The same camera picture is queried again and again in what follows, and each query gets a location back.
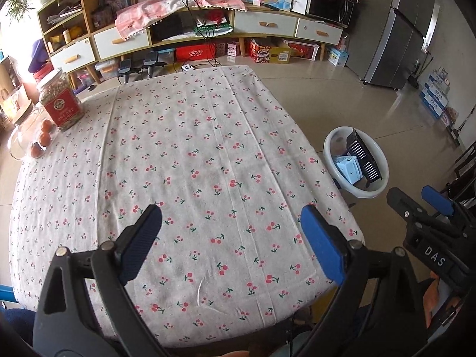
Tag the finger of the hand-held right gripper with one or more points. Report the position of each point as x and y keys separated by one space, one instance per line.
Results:
x=405 y=206
x=437 y=199

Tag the white plastic bin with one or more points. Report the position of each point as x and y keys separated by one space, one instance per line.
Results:
x=334 y=178

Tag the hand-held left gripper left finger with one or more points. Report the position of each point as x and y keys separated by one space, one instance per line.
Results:
x=141 y=238

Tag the black stand device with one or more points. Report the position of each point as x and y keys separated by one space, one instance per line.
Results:
x=151 y=61
x=125 y=68

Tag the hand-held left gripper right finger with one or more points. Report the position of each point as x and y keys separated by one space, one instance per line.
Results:
x=323 y=245

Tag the black microwave oven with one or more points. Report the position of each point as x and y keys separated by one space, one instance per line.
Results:
x=329 y=7

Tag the wooden cabinet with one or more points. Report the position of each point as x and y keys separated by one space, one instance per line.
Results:
x=167 y=41

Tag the small white floor device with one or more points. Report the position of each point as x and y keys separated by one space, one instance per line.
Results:
x=188 y=67

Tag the black plastic tray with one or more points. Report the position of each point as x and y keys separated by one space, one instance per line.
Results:
x=364 y=156

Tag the white cabinet drawer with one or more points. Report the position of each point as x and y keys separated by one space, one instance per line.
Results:
x=319 y=32
x=266 y=24
x=74 y=55
x=121 y=42

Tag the light blue packet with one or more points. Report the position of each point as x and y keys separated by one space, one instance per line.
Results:
x=347 y=169

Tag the flat red box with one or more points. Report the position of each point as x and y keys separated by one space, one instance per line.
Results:
x=195 y=52

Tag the red and yellow carton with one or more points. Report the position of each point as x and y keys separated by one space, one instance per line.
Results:
x=267 y=52

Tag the pink patterned cloth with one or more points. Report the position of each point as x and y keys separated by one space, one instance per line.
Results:
x=148 y=15

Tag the glass bowl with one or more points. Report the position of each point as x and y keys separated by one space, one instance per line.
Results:
x=22 y=137

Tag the stack of blue white boxes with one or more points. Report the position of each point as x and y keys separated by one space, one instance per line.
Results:
x=435 y=95

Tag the grey refrigerator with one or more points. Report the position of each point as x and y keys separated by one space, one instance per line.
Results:
x=394 y=33

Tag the clear jar with red label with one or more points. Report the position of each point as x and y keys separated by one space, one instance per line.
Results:
x=61 y=108

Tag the small pink box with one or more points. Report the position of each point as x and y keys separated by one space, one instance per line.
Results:
x=233 y=49

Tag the red gift box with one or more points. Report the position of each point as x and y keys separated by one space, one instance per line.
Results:
x=305 y=50

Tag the clear storage box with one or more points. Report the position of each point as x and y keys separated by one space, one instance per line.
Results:
x=108 y=70

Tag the cherry print tablecloth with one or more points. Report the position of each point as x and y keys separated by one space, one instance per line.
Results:
x=186 y=156

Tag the blue and white box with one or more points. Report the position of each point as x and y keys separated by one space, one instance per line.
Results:
x=337 y=56

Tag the purple container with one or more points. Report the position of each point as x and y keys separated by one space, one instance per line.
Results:
x=38 y=54

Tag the dark chair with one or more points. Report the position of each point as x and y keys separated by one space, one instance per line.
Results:
x=465 y=178

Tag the orange fruit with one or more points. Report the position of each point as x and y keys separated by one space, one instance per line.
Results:
x=37 y=150
x=46 y=125
x=45 y=138

